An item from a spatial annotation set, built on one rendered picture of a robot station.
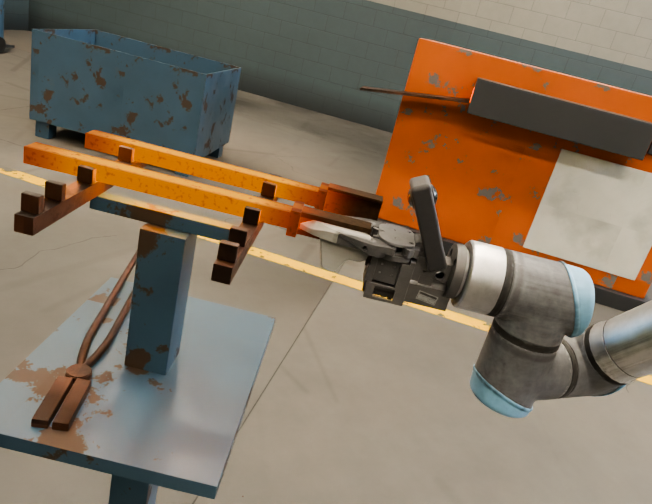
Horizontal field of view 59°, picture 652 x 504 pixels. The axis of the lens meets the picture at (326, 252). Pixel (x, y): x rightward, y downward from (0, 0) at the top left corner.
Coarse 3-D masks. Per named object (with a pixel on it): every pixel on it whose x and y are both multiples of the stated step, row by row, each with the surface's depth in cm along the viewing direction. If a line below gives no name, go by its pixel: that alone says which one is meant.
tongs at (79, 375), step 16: (128, 272) 102; (128, 304) 92; (96, 320) 86; (112, 336) 84; (80, 352) 79; (96, 352) 79; (80, 368) 75; (64, 384) 72; (80, 384) 73; (48, 400) 69; (64, 400) 69; (80, 400) 70; (48, 416) 66; (64, 416) 67
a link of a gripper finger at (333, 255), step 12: (300, 228) 72; (312, 228) 71; (324, 228) 71; (336, 228) 71; (324, 240) 71; (336, 240) 70; (324, 252) 72; (336, 252) 72; (348, 252) 72; (360, 252) 72; (324, 264) 73; (336, 264) 73
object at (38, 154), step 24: (48, 168) 72; (72, 168) 72; (96, 168) 71; (120, 168) 72; (144, 192) 72; (168, 192) 72; (192, 192) 72; (216, 192) 72; (240, 216) 72; (264, 216) 72; (288, 216) 72; (312, 216) 72; (336, 216) 73
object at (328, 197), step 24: (96, 144) 83; (120, 144) 82; (144, 144) 84; (168, 168) 83; (192, 168) 83; (216, 168) 82; (240, 168) 84; (288, 192) 82; (312, 192) 82; (336, 192) 82; (360, 192) 83; (360, 216) 84
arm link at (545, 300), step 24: (528, 264) 71; (552, 264) 72; (504, 288) 70; (528, 288) 70; (552, 288) 70; (576, 288) 70; (504, 312) 72; (528, 312) 71; (552, 312) 70; (576, 312) 70; (528, 336) 72; (552, 336) 72; (576, 336) 73
